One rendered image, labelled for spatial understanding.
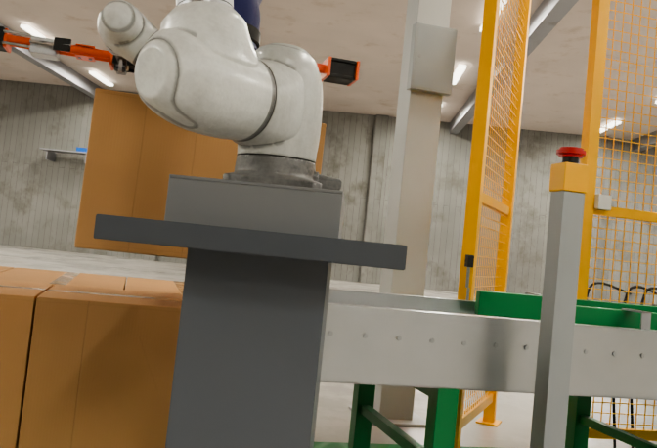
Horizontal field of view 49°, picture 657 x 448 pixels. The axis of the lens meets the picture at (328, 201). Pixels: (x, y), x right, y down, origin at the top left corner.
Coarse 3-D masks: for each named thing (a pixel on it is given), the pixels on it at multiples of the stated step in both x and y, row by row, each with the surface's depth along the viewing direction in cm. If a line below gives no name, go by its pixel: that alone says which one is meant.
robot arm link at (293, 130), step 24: (264, 48) 135; (288, 48) 135; (288, 72) 132; (312, 72) 136; (288, 96) 130; (312, 96) 135; (288, 120) 131; (312, 120) 135; (240, 144) 135; (264, 144) 132; (288, 144) 133; (312, 144) 136
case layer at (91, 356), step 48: (0, 288) 186; (48, 288) 201; (96, 288) 214; (144, 288) 232; (0, 336) 172; (48, 336) 175; (96, 336) 178; (144, 336) 181; (0, 384) 172; (48, 384) 175; (96, 384) 177; (144, 384) 180; (0, 432) 171; (48, 432) 174; (96, 432) 177; (144, 432) 180
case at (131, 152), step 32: (96, 96) 179; (128, 96) 181; (96, 128) 179; (128, 128) 181; (160, 128) 183; (96, 160) 179; (128, 160) 181; (160, 160) 183; (192, 160) 185; (224, 160) 187; (320, 160) 194; (96, 192) 179; (128, 192) 181; (160, 192) 183
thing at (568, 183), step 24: (552, 168) 180; (576, 168) 176; (552, 192) 180; (576, 192) 176; (552, 216) 178; (576, 216) 176; (552, 240) 177; (576, 240) 175; (552, 264) 176; (576, 264) 175; (552, 288) 175; (576, 288) 175; (552, 312) 174; (552, 336) 173; (552, 360) 173; (552, 384) 172; (552, 408) 172; (552, 432) 172
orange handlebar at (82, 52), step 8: (8, 40) 191; (16, 40) 192; (24, 40) 192; (24, 48) 197; (72, 48) 195; (80, 48) 196; (88, 48) 196; (72, 56) 200; (80, 56) 197; (88, 56) 196; (96, 56) 197; (104, 56) 197; (320, 64) 187; (320, 72) 188
